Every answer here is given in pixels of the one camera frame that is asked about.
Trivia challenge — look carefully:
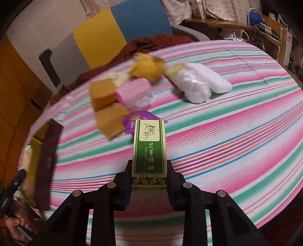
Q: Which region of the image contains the white carton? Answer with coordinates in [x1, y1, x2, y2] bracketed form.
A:
[189, 0, 207, 18]

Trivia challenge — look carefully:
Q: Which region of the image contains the person's left hand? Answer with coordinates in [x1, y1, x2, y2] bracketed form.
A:
[5, 217, 32, 243]

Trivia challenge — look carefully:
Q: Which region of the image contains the clear plastic bag bundle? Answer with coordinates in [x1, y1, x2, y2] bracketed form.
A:
[174, 65, 212, 104]

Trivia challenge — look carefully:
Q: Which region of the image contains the pink green striped bedsheet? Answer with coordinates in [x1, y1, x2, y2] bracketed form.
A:
[18, 40, 303, 246]

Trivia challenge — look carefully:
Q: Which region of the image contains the brown crumpled cloth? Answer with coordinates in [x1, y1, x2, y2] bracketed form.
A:
[48, 33, 197, 106]

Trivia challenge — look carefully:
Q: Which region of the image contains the wooden panelled wardrobe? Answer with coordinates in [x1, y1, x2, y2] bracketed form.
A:
[0, 35, 53, 171]

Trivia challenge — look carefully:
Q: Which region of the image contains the floral curtain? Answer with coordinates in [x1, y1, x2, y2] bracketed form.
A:
[80, 0, 249, 27]

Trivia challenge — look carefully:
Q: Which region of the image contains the maroon storage box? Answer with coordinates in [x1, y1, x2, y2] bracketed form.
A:
[18, 119, 64, 211]

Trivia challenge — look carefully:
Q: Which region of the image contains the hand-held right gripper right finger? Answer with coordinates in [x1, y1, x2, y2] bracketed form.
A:
[166, 160, 268, 246]

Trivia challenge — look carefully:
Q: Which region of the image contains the pink bubble-wrapped bundle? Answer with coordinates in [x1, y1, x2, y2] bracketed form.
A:
[116, 79, 152, 109]

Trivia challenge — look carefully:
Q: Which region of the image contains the yellow knitted cloth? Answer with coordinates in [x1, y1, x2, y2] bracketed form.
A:
[130, 53, 166, 84]

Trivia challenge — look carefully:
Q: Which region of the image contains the grey curved frame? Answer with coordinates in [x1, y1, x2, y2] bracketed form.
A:
[172, 24, 210, 41]

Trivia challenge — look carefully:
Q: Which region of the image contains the purple foil packet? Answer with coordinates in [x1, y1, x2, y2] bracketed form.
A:
[121, 110, 161, 135]

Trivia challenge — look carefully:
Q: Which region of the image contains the tan cardboard box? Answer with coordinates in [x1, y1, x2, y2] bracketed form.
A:
[95, 103, 130, 140]
[89, 79, 119, 111]

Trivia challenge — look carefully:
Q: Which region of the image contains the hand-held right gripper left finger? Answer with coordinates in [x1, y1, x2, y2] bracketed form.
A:
[39, 160, 133, 246]

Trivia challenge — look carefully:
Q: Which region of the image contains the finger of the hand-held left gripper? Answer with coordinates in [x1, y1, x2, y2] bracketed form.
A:
[10, 169, 27, 190]

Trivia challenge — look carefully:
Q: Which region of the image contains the green essential oil box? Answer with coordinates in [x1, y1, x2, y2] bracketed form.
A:
[131, 119, 168, 190]

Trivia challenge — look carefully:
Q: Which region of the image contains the brown cardboard box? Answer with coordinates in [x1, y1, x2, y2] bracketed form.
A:
[262, 15, 284, 36]

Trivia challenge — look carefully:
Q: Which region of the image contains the wooden desk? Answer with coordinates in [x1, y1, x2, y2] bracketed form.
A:
[185, 18, 284, 59]

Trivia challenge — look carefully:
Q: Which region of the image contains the cream rectangular box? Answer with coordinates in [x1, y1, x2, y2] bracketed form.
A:
[102, 72, 133, 86]

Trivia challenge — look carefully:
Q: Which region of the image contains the white cable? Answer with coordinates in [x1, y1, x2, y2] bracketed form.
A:
[220, 30, 249, 42]

